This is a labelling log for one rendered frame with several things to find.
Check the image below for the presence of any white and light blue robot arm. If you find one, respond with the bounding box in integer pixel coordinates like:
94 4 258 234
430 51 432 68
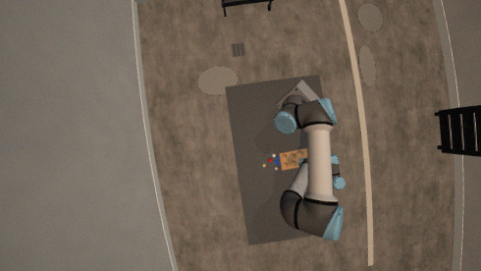
274 94 346 241

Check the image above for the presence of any orange tray with round pockets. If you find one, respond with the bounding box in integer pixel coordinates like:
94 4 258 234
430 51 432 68
279 148 307 170

